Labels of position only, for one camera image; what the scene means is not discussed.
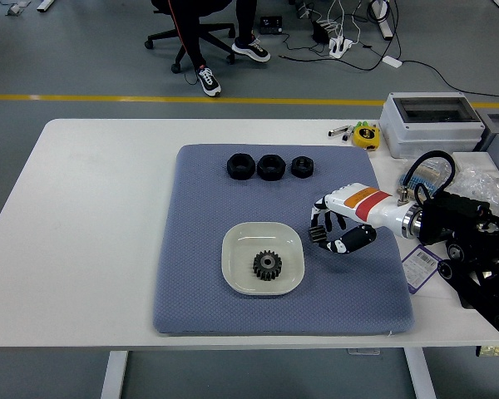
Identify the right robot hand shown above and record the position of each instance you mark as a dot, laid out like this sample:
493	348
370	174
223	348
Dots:
370	205

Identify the small black gear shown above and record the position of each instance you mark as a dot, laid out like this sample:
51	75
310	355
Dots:
316	235

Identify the large black gear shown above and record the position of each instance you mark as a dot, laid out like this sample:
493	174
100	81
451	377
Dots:
268	266

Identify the small black hex nut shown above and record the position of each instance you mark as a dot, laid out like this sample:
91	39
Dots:
302	167

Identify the large black hex nut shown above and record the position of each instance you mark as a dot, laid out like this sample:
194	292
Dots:
270	168
240	167

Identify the flat white box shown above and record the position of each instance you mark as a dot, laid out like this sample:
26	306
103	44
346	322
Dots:
476	160

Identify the blue resistor strip bundle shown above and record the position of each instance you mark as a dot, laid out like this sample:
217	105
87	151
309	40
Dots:
426	176

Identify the yellow tape measure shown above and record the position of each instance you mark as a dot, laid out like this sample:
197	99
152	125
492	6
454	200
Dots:
366	137

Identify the small silver black connector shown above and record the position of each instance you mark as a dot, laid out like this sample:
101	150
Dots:
336	131
348	134

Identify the purple-edged barcode card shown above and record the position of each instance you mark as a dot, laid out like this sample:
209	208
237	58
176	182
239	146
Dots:
418	270

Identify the green connector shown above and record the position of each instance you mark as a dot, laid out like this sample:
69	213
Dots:
361	124

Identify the clear bag of parts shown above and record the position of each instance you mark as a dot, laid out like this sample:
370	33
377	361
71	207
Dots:
482	185

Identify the white square plate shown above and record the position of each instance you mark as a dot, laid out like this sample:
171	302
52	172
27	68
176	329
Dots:
241	245

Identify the white power adapter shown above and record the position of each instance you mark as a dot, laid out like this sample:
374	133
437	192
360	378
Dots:
391	61

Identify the white power strip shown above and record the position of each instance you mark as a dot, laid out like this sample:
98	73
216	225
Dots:
340	46

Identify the white table leg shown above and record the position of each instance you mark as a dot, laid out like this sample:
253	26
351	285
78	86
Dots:
114	374
420	374

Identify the blue-grey quilted mat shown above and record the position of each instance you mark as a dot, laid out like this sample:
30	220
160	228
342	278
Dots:
199	257

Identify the black power brick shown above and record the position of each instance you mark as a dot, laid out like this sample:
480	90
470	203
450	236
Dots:
320	31

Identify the white desk leg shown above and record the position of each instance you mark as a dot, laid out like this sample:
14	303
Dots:
382	21

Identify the black device with screen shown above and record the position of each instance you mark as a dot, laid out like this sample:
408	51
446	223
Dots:
271	24

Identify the black office chair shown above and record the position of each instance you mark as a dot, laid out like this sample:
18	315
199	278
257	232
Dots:
208	31

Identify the seated person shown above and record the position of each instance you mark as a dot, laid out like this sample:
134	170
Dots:
191	33

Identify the grey electrical enclosure box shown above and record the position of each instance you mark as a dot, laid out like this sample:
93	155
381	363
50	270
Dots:
424	133

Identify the table underside bracket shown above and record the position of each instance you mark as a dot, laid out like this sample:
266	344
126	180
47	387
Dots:
364	352

